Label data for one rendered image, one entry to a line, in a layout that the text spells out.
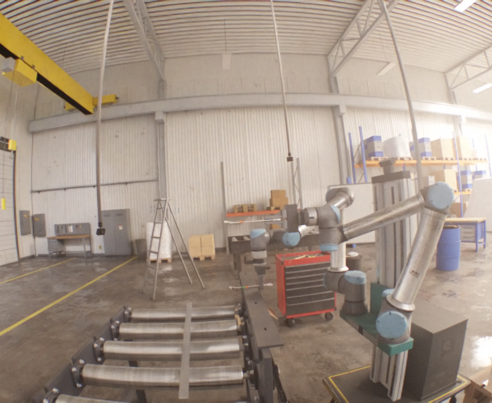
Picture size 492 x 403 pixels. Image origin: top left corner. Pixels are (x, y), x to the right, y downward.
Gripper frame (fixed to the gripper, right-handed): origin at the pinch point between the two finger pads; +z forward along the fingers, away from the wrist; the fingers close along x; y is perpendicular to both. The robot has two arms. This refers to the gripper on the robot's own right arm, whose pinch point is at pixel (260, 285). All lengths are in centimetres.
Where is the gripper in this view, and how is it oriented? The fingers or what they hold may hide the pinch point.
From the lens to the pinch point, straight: 175.1
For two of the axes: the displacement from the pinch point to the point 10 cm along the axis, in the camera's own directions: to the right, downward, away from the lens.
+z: 0.7, 10.0, -0.2
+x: -0.8, 0.2, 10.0
